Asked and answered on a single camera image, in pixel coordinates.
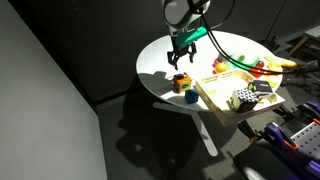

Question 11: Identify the purple orange clamp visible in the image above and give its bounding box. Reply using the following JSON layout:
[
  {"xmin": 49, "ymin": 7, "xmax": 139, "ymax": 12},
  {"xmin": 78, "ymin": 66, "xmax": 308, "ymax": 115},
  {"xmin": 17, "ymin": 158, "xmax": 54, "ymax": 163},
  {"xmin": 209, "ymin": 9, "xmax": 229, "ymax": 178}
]
[{"xmin": 265, "ymin": 123, "xmax": 299, "ymax": 151}]

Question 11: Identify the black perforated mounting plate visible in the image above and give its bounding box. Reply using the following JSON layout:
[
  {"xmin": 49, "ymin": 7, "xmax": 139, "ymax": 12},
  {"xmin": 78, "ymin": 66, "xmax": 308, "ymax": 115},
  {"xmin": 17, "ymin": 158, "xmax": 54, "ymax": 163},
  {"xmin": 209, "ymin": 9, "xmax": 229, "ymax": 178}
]
[{"xmin": 291, "ymin": 122, "xmax": 320, "ymax": 163}]

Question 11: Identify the black white patterned plush cube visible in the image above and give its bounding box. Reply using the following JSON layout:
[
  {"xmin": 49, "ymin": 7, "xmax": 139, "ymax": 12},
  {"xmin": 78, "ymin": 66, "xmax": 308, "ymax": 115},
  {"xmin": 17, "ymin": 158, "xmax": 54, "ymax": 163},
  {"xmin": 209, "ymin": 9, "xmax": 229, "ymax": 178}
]
[{"xmin": 229, "ymin": 88, "xmax": 259, "ymax": 113}]

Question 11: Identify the dark navy plush cube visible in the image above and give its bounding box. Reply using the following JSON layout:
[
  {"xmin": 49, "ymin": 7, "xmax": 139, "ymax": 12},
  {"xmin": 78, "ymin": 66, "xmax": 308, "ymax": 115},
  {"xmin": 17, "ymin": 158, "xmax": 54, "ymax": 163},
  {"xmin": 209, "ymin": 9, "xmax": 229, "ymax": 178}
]
[{"xmin": 247, "ymin": 80, "xmax": 273, "ymax": 96}]

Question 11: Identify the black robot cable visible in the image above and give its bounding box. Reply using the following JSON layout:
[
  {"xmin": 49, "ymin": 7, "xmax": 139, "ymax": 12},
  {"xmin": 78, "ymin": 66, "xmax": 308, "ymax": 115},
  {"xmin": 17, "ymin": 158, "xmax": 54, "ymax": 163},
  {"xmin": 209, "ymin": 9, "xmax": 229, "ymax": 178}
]
[{"xmin": 186, "ymin": 0, "xmax": 320, "ymax": 76}]

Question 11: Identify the red toy apple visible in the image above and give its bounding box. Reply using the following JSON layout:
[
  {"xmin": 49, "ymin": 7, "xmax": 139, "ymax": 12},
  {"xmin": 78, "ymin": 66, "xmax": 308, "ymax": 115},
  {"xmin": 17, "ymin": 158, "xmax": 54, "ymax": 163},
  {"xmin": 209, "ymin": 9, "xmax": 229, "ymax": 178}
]
[{"xmin": 249, "ymin": 66, "xmax": 264, "ymax": 79}]

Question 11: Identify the orange plush cube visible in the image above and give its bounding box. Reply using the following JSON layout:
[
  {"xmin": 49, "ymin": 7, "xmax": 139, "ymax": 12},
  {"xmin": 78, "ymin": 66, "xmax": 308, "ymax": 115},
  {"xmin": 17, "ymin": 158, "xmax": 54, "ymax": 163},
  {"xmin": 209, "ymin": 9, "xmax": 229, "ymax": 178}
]
[{"xmin": 173, "ymin": 73, "xmax": 192, "ymax": 93}]

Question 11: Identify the dark purple toy plum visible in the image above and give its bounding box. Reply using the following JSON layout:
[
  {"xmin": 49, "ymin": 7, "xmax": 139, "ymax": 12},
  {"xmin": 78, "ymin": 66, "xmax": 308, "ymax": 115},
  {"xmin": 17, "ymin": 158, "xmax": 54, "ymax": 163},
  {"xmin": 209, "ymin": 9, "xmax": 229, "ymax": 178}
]
[{"xmin": 256, "ymin": 60, "xmax": 264, "ymax": 68}]

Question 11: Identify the yellow toy banana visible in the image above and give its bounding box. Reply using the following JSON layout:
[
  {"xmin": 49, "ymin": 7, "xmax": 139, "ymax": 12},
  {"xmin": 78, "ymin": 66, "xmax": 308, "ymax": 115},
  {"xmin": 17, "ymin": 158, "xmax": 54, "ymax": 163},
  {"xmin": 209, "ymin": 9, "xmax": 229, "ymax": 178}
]
[{"xmin": 265, "ymin": 55, "xmax": 297, "ymax": 67}]

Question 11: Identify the round white table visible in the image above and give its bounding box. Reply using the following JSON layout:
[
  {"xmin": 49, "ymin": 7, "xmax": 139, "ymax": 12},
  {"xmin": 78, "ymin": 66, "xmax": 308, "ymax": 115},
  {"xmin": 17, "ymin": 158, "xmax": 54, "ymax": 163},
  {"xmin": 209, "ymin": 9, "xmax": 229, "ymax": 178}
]
[{"xmin": 135, "ymin": 29, "xmax": 284, "ymax": 158}]

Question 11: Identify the orange toy block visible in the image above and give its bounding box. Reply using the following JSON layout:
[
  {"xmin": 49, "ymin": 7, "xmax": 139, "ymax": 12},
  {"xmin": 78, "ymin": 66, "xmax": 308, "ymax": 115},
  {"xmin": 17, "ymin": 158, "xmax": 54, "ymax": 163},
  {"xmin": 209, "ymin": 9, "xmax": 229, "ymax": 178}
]
[{"xmin": 264, "ymin": 69, "xmax": 282, "ymax": 76}]

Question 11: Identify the small blue cube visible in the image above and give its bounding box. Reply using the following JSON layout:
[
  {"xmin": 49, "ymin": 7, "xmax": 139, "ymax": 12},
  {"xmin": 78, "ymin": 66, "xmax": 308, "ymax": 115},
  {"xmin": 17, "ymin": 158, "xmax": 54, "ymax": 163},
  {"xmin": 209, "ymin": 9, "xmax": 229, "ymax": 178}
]
[{"xmin": 185, "ymin": 89, "xmax": 199, "ymax": 104}]

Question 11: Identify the orange toy fruit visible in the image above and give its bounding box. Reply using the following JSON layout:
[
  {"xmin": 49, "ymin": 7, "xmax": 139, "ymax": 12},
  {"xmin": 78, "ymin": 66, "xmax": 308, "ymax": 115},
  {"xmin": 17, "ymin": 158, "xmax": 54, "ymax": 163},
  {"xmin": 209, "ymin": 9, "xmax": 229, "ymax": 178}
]
[{"xmin": 214, "ymin": 63, "xmax": 228, "ymax": 73}]

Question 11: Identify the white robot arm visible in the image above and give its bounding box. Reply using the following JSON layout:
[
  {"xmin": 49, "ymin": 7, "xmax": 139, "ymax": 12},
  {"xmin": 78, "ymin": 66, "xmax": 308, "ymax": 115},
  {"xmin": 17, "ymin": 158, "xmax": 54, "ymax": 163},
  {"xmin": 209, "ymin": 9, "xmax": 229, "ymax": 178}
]
[{"xmin": 162, "ymin": 0, "xmax": 211, "ymax": 69}]

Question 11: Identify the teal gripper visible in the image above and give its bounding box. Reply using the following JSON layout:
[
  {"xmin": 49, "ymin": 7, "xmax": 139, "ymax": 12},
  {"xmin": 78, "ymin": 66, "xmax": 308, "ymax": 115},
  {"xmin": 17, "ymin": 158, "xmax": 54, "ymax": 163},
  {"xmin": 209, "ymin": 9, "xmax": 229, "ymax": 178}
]
[{"xmin": 167, "ymin": 26, "xmax": 207, "ymax": 69}]

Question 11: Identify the green plastic bowl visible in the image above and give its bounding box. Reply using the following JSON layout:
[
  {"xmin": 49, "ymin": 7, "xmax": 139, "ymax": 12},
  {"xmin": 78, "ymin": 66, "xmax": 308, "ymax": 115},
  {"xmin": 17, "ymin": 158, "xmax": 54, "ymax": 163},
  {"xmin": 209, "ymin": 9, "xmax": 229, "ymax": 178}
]
[{"xmin": 231, "ymin": 52, "xmax": 259, "ymax": 70}]

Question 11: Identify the wooden crate tray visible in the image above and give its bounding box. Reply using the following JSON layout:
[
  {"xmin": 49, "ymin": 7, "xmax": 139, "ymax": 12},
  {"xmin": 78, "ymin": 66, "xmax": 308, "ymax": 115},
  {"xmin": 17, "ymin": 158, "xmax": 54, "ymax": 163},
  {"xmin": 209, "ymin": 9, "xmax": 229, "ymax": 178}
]
[{"xmin": 194, "ymin": 70, "xmax": 285, "ymax": 126}]

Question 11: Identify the pink toy piece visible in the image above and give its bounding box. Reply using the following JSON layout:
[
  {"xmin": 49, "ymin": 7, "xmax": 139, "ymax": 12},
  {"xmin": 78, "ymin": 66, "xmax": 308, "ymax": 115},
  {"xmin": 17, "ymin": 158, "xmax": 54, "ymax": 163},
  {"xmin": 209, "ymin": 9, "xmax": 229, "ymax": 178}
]
[{"xmin": 213, "ymin": 58, "xmax": 221, "ymax": 67}]

